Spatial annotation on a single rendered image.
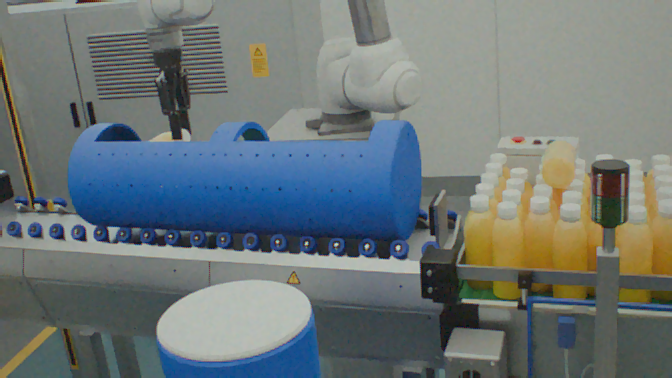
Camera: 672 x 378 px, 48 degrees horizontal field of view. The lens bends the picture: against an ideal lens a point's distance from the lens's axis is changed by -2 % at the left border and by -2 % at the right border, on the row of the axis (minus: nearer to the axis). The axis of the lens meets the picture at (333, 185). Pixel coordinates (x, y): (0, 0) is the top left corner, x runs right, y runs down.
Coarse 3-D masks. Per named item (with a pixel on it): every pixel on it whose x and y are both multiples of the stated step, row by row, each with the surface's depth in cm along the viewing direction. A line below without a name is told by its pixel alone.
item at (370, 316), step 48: (240, 240) 197; (288, 240) 194; (432, 240) 185; (0, 288) 220; (48, 288) 212; (96, 288) 205; (144, 288) 199; (192, 288) 193; (336, 288) 179; (384, 288) 175; (144, 336) 214; (336, 336) 188; (384, 336) 183; (432, 336) 178
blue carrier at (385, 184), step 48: (96, 144) 194; (144, 144) 189; (192, 144) 184; (240, 144) 180; (288, 144) 176; (336, 144) 172; (384, 144) 168; (96, 192) 192; (144, 192) 187; (192, 192) 182; (240, 192) 178; (288, 192) 173; (336, 192) 169; (384, 192) 165; (384, 240) 178
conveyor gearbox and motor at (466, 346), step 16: (464, 336) 154; (480, 336) 154; (496, 336) 153; (448, 352) 149; (464, 352) 149; (480, 352) 148; (496, 352) 147; (448, 368) 150; (464, 368) 149; (480, 368) 147; (496, 368) 146
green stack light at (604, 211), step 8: (592, 200) 127; (600, 200) 125; (608, 200) 124; (616, 200) 124; (624, 200) 125; (592, 208) 127; (600, 208) 126; (608, 208) 125; (616, 208) 125; (624, 208) 125; (592, 216) 128; (600, 216) 126; (608, 216) 125; (616, 216) 125; (624, 216) 126; (600, 224) 127; (608, 224) 126; (616, 224) 126
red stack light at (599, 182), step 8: (592, 176) 126; (600, 176) 124; (608, 176) 123; (616, 176) 123; (624, 176) 123; (592, 184) 126; (600, 184) 124; (608, 184) 124; (616, 184) 123; (624, 184) 124; (592, 192) 126; (600, 192) 125; (608, 192) 124; (616, 192) 124; (624, 192) 124
